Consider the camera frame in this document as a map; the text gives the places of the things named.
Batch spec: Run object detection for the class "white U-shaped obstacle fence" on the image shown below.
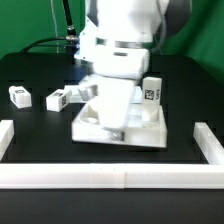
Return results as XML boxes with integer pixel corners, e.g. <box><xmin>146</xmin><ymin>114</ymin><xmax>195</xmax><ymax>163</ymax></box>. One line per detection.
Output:
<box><xmin>0</xmin><ymin>120</ymin><xmax>224</xmax><ymax>189</ymax></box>

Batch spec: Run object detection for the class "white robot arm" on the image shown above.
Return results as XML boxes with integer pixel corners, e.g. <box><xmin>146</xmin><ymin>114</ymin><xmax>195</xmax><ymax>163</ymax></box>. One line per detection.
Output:
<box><xmin>72</xmin><ymin>0</ymin><xmax>192</xmax><ymax>146</ymax></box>

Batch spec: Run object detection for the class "white fiducial marker sheet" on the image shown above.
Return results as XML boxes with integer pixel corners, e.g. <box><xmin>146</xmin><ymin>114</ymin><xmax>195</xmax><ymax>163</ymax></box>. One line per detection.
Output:
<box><xmin>64</xmin><ymin>85</ymin><xmax>142</xmax><ymax>104</ymax></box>

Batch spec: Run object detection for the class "white square tabletop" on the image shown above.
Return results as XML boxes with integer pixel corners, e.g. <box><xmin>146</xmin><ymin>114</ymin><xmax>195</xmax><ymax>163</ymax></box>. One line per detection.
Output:
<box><xmin>71</xmin><ymin>103</ymin><xmax>167</xmax><ymax>148</ymax></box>

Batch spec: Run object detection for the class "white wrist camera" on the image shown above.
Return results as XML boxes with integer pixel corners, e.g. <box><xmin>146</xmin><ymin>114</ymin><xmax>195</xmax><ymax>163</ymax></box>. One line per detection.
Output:
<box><xmin>78</xmin><ymin>80</ymin><xmax>98</xmax><ymax>101</ymax></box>

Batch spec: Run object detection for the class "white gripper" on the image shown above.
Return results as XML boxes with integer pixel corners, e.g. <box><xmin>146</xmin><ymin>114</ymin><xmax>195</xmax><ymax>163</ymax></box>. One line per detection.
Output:
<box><xmin>88</xmin><ymin>74</ymin><xmax>135</xmax><ymax>140</ymax></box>

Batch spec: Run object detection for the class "black cable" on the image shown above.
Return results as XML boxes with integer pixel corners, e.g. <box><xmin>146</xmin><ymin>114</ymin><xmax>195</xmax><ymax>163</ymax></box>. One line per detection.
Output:
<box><xmin>20</xmin><ymin>0</ymin><xmax>81</xmax><ymax>54</ymax></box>

